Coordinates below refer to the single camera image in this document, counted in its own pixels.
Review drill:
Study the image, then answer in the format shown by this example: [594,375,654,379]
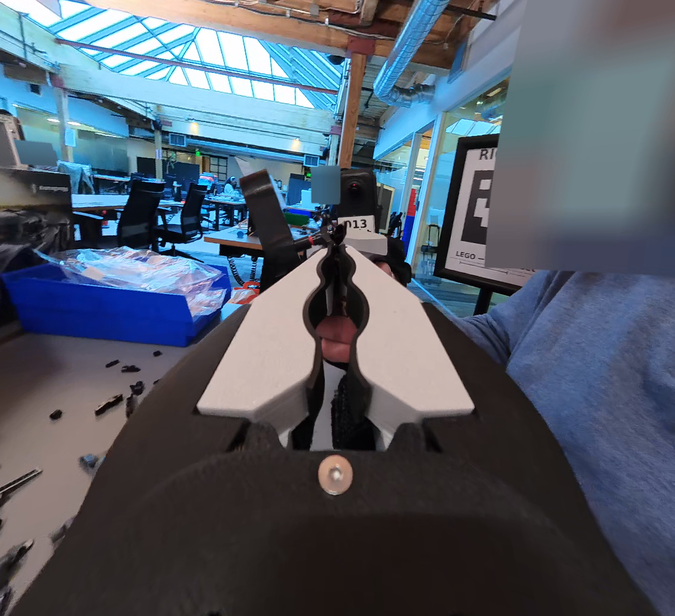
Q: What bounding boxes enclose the black office chair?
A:
[158,182,210,262]
[116,178,165,253]

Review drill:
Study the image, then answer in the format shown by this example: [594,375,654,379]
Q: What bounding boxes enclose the framed marker sign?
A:
[433,133,540,296]

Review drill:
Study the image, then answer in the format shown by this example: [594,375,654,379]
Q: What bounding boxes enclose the orange object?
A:
[227,281,263,307]

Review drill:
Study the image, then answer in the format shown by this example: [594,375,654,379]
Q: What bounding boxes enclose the person's right hand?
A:
[315,313,366,364]

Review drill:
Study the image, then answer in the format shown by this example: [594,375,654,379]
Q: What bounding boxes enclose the silver ventilation duct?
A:
[372,0,495,106]

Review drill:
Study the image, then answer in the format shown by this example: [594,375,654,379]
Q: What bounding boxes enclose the person's right forearm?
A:
[448,270,675,364]

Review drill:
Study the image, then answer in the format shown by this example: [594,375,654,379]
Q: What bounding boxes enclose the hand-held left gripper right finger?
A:
[341,246,477,450]

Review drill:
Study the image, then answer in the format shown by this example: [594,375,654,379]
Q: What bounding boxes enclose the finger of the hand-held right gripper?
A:
[344,231,389,259]

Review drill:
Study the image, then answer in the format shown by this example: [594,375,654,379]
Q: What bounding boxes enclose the scatter of black lego pieces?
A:
[50,347,164,423]

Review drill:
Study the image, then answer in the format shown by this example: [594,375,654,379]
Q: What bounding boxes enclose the black curved lego panel assembly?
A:
[239,169,345,292]

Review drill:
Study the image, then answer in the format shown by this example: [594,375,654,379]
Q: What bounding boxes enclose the blue plastic bin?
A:
[0,263,233,348]

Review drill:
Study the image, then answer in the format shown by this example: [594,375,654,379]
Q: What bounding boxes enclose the wooden office table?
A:
[204,225,317,284]

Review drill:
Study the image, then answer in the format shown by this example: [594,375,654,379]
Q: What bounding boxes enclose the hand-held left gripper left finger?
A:
[195,246,339,450]

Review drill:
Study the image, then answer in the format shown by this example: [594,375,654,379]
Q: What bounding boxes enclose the clear plastic bags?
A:
[34,247,229,317]

